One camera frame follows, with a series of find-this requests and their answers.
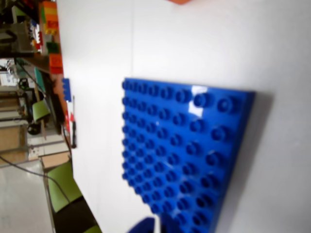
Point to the brown wooden shelf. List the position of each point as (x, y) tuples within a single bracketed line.
[(34, 61)]

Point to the stack of colourful blocks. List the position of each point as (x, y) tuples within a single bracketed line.
[(51, 29)]

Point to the small green chair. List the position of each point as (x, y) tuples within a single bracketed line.
[(40, 111)]

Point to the green chair with black seat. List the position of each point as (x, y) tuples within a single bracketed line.
[(63, 184)]

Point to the orange 2x4 block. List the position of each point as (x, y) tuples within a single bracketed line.
[(181, 1)]

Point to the small blue block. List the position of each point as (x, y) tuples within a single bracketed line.
[(66, 88)]

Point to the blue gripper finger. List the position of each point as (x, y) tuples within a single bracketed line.
[(143, 227), (167, 228)]

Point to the blue 8x8 stud plate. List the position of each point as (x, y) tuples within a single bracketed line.
[(170, 145)]

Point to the light wooden cabinet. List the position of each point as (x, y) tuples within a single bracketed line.
[(11, 143)]

